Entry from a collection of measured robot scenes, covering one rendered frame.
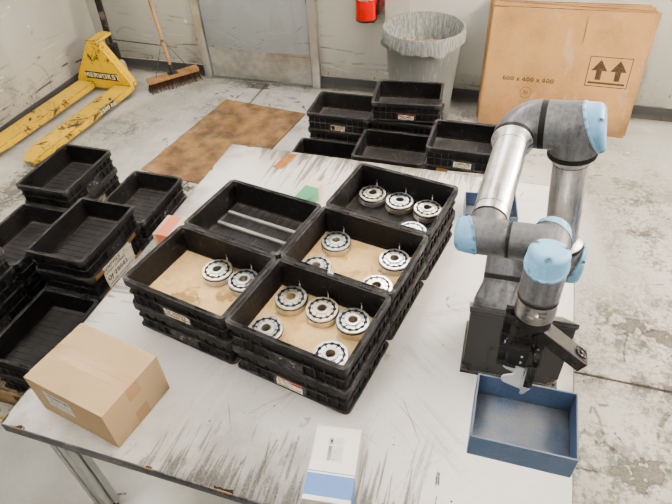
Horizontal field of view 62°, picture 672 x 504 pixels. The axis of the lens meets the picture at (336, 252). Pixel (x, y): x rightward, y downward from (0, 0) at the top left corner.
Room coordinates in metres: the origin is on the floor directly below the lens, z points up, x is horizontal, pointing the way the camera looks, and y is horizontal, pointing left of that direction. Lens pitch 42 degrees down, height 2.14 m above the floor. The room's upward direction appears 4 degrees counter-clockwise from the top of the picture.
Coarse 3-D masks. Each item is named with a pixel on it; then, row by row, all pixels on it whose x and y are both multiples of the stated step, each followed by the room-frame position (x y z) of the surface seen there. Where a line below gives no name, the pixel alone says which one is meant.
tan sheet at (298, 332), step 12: (264, 312) 1.19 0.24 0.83; (276, 312) 1.19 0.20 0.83; (288, 324) 1.13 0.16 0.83; (300, 324) 1.13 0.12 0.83; (288, 336) 1.09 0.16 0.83; (300, 336) 1.08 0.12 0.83; (312, 336) 1.08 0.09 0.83; (324, 336) 1.08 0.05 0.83; (312, 348) 1.04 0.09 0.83; (348, 348) 1.03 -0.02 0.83
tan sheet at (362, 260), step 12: (312, 252) 1.45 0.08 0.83; (348, 252) 1.44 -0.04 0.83; (360, 252) 1.44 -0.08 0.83; (372, 252) 1.43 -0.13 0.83; (336, 264) 1.39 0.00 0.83; (348, 264) 1.38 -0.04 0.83; (360, 264) 1.38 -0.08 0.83; (372, 264) 1.37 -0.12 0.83; (348, 276) 1.32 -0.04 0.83; (360, 276) 1.32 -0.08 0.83; (396, 276) 1.31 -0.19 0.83
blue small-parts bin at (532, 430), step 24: (480, 384) 0.69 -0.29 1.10; (504, 384) 0.68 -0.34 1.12; (480, 408) 0.66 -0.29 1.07; (504, 408) 0.65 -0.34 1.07; (528, 408) 0.65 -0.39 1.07; (552, 408) 0.64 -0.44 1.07; (576, 408) 0.60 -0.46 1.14; (480, 432) 0.60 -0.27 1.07; (504, 432) 0.60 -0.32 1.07; (528, 432) 0.59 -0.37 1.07; (552, 432) 0.59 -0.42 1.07; (576, 432) 0.55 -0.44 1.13; (504, 456) 0.54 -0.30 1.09; (528, 456) 0.52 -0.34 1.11; (552, 456) 0.51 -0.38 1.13; (576, 456) 0.50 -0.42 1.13
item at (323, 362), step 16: (320, 272) 1.25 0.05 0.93; (256, 288) 1.20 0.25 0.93; (368, 288) 1.17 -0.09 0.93; (240, 304) 1.15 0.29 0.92; (384, 304) 1.10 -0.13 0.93; (256, 336) 1.02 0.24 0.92; (368, 336) 0.99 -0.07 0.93; (288, 352) 0.96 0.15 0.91; (304, 352) 0.94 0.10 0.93; (352, 352) 0.93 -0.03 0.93; (336, 368) 0.89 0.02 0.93
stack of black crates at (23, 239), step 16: (32, 208) 2.32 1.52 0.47; (48, 208) 2.29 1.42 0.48; (0, 224) 2.19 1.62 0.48; (16, 224) 2.26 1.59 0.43; (32, 224) 2.31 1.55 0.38; (48, 224) 2.30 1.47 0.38; (0, 240) 2.15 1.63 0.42; (16, 240) 2.19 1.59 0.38; (32, 240) 2.18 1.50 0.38; (16, 256) 2.06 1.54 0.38; (16, 272) 1.90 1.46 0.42; (32, 272) 1.94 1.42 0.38; (32, 288) 1.90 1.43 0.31
